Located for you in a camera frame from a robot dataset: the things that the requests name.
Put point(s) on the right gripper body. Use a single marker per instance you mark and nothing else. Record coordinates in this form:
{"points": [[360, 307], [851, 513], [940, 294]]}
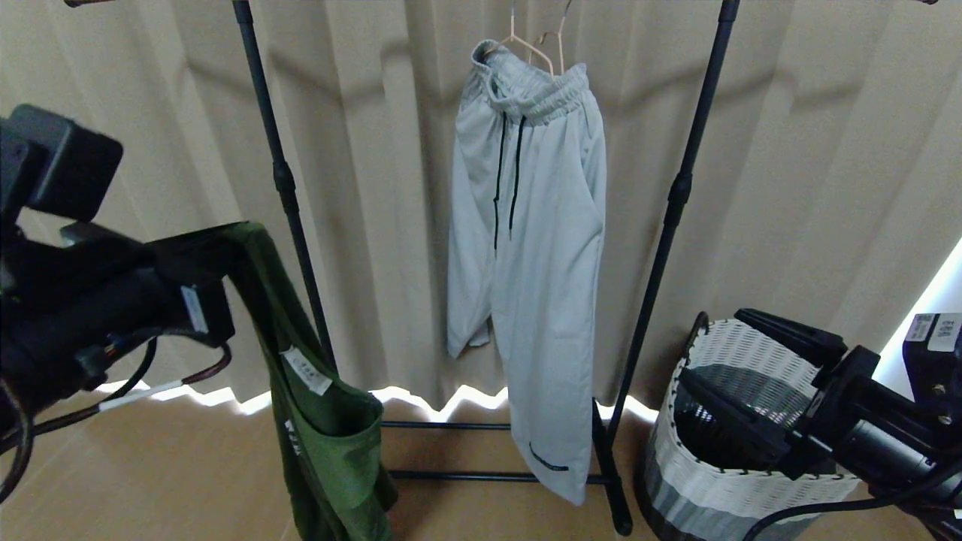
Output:
{"points": [[879, 428]]}

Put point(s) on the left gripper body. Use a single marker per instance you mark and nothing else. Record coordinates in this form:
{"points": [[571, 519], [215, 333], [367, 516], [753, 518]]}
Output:
{"points": [[90, 300]]}

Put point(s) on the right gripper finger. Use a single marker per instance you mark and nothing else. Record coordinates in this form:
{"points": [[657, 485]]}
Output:
{"points": [[797, 338], [744, 428]]}

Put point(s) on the pale grey shorts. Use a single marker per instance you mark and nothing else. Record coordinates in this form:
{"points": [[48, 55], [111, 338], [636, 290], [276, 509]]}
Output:
{"points": [[541, 263]]}

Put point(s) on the green garment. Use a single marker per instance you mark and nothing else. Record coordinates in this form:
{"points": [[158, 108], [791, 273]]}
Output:
{"points": [[338, 436]]}

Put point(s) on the pink clothes hanger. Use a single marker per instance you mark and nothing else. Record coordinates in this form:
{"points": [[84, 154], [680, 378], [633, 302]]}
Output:
{"points": [[561, 52], [526, 44]]}

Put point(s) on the white laundry basket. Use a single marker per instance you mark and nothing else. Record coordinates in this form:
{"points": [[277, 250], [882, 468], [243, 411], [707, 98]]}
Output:
{"points": [[721, 496]]}

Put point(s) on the black clothes rack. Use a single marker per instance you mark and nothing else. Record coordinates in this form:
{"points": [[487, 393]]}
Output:
{"points": [[284, 180]]}

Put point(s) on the beige curtain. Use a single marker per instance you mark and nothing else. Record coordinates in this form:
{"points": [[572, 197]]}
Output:
{"points": [[789, 188]]}

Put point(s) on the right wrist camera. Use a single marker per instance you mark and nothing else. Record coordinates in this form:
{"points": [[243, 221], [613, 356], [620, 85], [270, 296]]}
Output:
{"points": [[936, 361]]}

